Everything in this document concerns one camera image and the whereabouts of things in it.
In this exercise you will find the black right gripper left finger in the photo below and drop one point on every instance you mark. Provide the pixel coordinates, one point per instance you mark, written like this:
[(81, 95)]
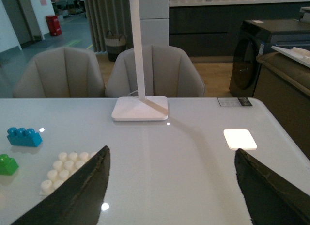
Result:
[(78, 200)]

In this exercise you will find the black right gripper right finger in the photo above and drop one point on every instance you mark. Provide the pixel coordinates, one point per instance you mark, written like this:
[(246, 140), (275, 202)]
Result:
[(270, 199)]

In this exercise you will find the white studded base plate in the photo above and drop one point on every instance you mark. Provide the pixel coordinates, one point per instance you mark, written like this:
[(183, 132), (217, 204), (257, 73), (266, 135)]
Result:
[(63, 168)]

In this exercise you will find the green toy brick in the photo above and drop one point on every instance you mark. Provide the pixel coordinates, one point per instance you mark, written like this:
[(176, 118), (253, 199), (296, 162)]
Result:
[(8, 165)]

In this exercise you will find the blue toy brick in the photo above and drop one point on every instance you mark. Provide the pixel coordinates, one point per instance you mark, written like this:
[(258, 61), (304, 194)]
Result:
[(24, 137)]

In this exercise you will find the black white table label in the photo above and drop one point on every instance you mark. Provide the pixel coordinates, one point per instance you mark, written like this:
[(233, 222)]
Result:
[(234, 101)]

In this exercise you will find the brown covered box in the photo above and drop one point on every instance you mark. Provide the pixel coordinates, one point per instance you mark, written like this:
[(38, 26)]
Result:
[(284, 87)]

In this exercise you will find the beige chair left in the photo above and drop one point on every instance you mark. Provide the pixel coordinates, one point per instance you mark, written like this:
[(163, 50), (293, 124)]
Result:
[(64, 72)]

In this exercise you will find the beige chair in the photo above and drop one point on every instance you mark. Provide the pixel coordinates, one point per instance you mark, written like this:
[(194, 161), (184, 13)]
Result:
[(64, 72), (168, 71)]

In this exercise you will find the white tray with bricks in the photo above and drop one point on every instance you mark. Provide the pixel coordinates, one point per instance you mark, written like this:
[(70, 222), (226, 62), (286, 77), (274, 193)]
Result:
[(300, 55)]

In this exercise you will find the beige chair right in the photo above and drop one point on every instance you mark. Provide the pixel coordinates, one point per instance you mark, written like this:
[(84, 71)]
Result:
[(168, 71)]

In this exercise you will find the woven laundry basket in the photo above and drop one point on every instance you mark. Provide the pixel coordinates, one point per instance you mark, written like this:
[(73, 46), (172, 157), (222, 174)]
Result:
[(115, 44)]

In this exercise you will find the dark washing machine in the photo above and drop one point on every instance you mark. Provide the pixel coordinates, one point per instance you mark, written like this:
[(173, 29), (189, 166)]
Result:
[(257, 37)]

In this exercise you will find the dark kitchen counter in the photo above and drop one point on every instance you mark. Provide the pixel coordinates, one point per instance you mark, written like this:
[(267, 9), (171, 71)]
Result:
[(211, 27)]

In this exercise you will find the white drawer cabinet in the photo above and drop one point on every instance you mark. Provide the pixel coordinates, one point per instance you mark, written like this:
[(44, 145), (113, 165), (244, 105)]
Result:
[(154, 22)]

